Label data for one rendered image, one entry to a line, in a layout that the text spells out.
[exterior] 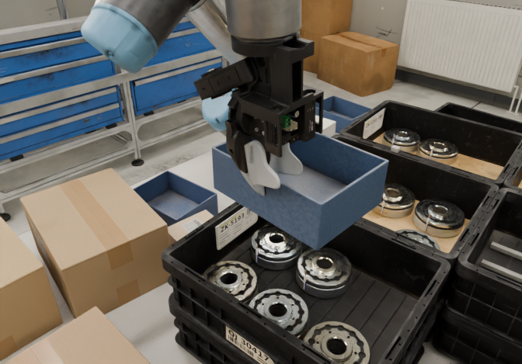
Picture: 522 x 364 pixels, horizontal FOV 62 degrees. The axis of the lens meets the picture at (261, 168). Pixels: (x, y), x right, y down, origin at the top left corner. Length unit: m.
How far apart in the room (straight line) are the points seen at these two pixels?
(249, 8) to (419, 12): 3.79
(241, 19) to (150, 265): 0.67
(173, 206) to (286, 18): 0.91
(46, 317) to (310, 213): 0.64
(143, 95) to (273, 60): 2.40
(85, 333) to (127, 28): 0.49
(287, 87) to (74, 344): 0.53
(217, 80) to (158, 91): 2.37
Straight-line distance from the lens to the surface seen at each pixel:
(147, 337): 0.96
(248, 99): 0.47
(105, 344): 0.76
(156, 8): 0.48
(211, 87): 0.53
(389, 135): 1.34
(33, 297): 0.96
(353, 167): 0.65
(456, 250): 0.83
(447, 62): 4.14
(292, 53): 0.43
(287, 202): 0.55
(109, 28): 0.48
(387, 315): 0.83
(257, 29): 0.43
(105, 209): 1.03
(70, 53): 2.56
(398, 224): 1.03
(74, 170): 2.74
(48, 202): 1.10
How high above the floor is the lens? 1.44
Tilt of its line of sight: 31 degrees down
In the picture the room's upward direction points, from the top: straight up
